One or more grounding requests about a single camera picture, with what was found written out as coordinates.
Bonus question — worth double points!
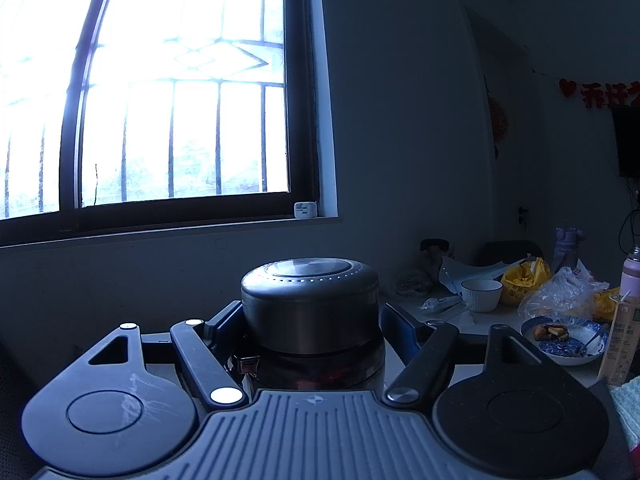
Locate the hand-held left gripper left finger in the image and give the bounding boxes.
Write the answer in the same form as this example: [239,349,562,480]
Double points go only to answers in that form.
[87,300,251,409]

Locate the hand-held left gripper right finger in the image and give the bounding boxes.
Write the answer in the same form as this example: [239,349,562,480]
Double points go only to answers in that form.
[379,303,548,409]

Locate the white squeeze tube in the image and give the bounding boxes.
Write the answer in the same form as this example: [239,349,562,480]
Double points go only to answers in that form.
[419,295,465,311]

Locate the dark jar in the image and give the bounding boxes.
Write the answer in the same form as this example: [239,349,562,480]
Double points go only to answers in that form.
[420,238,453,281]

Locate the white paper bag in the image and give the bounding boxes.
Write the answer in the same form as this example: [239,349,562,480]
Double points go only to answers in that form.
[439,255,531,295]

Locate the white ribbed bowl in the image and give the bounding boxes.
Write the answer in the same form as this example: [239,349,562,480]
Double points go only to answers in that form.
[460,278,504,314]

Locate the dark chair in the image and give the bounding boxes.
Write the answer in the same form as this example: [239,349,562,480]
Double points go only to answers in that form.
[479,240,547,273]

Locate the yellow plastic bag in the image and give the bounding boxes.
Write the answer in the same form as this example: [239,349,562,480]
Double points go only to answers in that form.
[500,257,552,307]

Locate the food leftovers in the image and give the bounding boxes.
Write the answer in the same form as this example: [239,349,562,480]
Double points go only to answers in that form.
[533,323,571,342]

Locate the blue patterned plate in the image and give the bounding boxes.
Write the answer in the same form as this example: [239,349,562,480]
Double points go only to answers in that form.
[520,316,611,367]

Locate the clear plastic bag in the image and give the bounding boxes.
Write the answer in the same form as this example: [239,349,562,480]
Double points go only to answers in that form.
[519,259,623,323]

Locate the purple water bottle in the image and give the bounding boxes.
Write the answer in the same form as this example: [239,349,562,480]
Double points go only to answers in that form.
[553,221,587,277]

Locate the metal spoon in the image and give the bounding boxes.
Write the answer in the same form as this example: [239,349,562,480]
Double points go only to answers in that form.
[575,329,603,358]

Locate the beige carton box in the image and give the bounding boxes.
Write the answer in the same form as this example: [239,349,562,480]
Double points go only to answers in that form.
[598,295,640,387]

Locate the pink water bottle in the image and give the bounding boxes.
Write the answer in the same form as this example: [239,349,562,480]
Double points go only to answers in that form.
[620,246,640,301]

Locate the dark framed window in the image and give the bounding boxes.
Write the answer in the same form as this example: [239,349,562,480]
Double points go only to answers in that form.
[0,0,322,248]

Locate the teal towel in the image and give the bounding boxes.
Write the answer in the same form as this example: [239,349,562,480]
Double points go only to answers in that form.
[610,382,640,448]

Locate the red hanging wall ornament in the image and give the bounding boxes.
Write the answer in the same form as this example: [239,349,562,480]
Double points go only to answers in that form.
[487,91,511,160]

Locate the black cable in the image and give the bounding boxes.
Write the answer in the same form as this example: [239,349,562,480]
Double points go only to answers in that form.
[618,175,640,261]

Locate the black wall television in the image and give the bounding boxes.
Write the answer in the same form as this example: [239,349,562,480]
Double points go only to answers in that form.
[611,106,640,179]

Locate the red wall banner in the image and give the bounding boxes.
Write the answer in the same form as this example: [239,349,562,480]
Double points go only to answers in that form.
[530,67,640,111]

